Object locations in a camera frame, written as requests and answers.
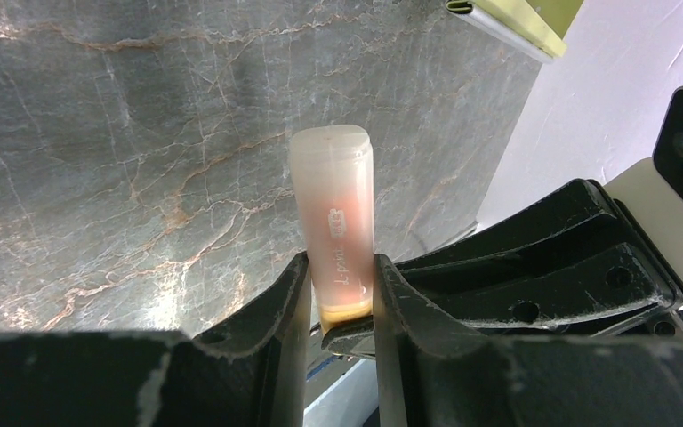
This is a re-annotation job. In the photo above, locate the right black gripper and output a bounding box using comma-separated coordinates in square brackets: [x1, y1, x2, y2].
[320, 176, 683, 360]

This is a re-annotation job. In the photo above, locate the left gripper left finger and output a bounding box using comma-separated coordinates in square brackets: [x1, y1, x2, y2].
[0, 253, 310, 426]

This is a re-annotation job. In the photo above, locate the yellow-green drawer chest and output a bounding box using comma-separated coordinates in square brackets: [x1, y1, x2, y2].
[445, 0, 583, 63]

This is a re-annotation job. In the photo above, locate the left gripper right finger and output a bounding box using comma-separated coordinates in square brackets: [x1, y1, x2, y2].
[374, 254, 683, 426]

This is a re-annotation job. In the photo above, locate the orange pink highlighter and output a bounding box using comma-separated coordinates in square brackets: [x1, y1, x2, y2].
[289, 125, 374, 332]

